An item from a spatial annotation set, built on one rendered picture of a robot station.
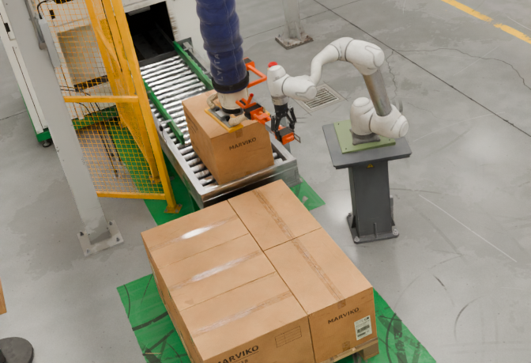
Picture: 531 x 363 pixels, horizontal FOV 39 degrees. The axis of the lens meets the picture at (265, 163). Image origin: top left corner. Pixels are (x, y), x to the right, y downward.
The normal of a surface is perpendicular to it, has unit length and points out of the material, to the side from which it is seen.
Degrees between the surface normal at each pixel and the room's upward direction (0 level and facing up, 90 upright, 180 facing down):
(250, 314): 0
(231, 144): 90
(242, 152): 90
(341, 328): 90
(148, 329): 0
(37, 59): 90
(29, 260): 0
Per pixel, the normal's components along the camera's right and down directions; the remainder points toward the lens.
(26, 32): 0.40, 0.47
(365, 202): 0.08, 0.55
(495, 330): -0.15, -0.81
